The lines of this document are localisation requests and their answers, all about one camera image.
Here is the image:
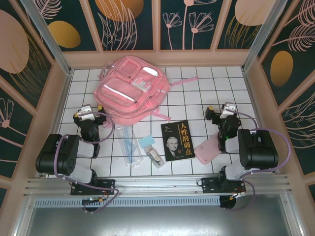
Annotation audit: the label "pink backpack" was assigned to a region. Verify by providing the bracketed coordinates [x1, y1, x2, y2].
[93, 55, 199, 128]

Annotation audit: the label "pink pencil case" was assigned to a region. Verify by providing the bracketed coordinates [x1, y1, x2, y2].
[193, 134, 221, 165]

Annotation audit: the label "clear ruler set pouch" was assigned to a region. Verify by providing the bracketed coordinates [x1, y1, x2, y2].
[115, 125, 144, 169]

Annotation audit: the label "black book with portrait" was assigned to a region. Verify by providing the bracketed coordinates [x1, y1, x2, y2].
[160, 120, 197, 162]

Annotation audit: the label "light blue sticky notes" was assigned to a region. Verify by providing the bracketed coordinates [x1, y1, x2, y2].
[138, 134, 156, 149]

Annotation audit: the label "clear packet of stationery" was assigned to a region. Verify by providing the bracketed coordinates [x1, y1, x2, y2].
[144, 145, 165, 170]

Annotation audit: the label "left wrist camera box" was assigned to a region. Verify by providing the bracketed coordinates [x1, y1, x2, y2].
[78, 105, 99, 121]

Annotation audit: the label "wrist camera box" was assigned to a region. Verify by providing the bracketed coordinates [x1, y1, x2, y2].
[220, 103, 237, 118]
[78, 105, 99, 121]

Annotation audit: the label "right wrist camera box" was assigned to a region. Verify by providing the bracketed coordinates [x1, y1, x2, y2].
[220, 103, 237, 118]

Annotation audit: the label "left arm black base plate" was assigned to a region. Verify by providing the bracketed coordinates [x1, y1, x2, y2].
[70, 178, 116, 196]

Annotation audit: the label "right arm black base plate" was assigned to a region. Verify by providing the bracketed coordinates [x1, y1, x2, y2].
[196, 177, 247, 195]

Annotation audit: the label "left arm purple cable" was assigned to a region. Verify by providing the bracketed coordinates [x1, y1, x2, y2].
[54, 110, 121, 215]

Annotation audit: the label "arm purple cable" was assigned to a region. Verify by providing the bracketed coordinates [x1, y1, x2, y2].
[54, 110, 121, 215]
[219, 111, 293, 212]

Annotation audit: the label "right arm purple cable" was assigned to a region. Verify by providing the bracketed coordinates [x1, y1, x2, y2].
[219, 111, 293, 212]

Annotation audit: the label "aluminium frame post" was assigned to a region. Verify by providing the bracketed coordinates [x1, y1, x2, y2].
[21, 0, 73, 76]
[241, 0, 288, 72]

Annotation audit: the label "aluminium mounting rail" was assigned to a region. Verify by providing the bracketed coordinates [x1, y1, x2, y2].
[23, 174, 294, 198]

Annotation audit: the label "slotted grey cable duct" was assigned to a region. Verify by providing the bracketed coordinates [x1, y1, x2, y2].
[33, 196, 222, 207]

